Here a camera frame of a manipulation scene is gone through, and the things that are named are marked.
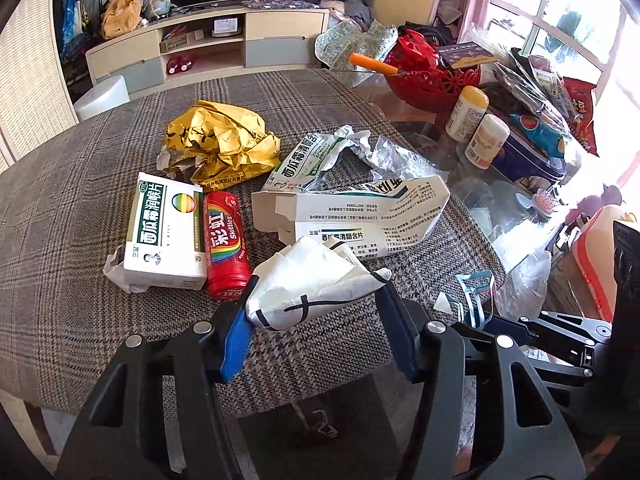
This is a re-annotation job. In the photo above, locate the green white foil pouch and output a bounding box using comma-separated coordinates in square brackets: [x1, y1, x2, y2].
[262, 125, 371, 193]

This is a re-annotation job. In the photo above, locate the hanging clear plastic bag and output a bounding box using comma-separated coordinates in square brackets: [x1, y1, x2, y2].
[496, 249, 551, 321]

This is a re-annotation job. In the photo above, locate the pink hairbrush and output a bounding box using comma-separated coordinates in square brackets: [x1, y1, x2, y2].
[515, 190, 560, 218]

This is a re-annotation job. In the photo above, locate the white round stool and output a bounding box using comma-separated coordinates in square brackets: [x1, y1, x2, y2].
[74, 75, 130, 122]

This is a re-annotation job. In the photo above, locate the black trash bin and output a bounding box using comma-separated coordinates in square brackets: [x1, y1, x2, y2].
[239, 376, 400, 479]

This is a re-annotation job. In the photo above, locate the black coat rack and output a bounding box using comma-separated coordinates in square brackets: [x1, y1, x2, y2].
[53, 0, 101, 86]

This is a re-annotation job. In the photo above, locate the white capped orange bottle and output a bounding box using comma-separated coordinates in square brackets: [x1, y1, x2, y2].
[464, 114, 510, 170]

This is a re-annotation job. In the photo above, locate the clear plastic bag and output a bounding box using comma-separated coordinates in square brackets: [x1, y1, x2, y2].
[363, 136, 448, 181]
[496, 249, 551, 321]

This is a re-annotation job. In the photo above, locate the floral green cloth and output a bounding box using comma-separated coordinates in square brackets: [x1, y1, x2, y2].
[314, 20, 398, 72]

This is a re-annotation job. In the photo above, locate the red Skittles candy tube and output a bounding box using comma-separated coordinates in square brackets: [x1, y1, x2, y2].
[203, 191, 252, 300]

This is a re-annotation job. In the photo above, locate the yellow capped white bottle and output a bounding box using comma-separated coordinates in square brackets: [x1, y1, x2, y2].
[445, 86, 489, 143]

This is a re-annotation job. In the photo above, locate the red snack bag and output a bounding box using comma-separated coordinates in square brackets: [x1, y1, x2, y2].
[563, 77, 598, 156]

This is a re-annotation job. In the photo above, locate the bamboo folding screen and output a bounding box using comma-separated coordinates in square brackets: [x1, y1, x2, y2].
[1, 0, 78, 170]

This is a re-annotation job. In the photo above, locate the blue cookie tin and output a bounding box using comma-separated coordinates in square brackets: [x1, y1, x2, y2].
[491, 131, 566, 193]

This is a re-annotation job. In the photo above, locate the orange handled tool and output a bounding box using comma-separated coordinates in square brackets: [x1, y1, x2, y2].
[348, 52, 400, 77]

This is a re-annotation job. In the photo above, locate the torn white carton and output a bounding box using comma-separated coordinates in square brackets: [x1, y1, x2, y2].
[252, 176, 450, 259]

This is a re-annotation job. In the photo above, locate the torn light blue packaging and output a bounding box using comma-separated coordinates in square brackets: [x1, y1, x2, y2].
[434, 270, 497, 330]

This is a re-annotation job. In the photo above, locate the dark purple box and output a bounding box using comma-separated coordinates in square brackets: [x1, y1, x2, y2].
[436, 41, 499, 70]

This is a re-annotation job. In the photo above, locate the yellow plush toy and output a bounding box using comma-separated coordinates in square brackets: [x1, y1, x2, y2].
[101, 0, 142, 40]

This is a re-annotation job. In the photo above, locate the grey plaid tablecloth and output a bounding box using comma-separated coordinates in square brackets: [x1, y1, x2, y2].
[0, 68, 508, 417]

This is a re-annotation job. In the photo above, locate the red plastic basket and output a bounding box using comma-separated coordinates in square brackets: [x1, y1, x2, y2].
[384, 28, 480, 113]

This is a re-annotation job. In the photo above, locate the yellow envelope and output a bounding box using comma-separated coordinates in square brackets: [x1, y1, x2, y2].
[156, 100, 281, 192]

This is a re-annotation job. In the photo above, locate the orange oil jug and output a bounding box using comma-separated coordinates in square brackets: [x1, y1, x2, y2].
[570, 205, 639, 322]

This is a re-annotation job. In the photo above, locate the blue snack bag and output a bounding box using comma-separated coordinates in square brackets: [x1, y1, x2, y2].
[508, 114, 565, 159]

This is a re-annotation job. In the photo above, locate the white paper cup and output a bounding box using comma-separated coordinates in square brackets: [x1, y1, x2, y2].
[244, 236, 392, 332]

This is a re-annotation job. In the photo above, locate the beige grey TV cabinet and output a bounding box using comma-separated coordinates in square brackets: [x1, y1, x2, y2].
[86, 6, 329, 100]

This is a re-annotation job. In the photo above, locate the green white medicine box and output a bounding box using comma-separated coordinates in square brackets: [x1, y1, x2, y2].
[103, 172, 206, 294]

